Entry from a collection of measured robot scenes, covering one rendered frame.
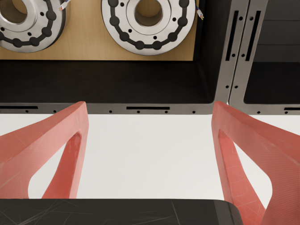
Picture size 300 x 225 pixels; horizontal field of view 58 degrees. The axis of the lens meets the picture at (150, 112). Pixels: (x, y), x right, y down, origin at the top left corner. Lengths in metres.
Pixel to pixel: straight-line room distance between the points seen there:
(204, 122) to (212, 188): 0.22
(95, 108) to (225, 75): 0.13
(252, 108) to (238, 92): 0.03
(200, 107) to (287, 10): 0.17
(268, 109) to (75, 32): 0.24
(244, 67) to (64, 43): 0.22
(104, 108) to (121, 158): 0.38
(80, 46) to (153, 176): 0.42
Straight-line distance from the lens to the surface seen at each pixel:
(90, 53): 0.37
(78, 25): 0.36
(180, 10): 0.31
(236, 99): 0.29
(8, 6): 0.36
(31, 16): 0.33
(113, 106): 0.28
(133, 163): 0.66
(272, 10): 0.37
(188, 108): 0.28
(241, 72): 0.27
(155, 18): 0.33
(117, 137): 0.61
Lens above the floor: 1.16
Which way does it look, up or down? 55 degrees down
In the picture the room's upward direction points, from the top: 180 degrees clockwise
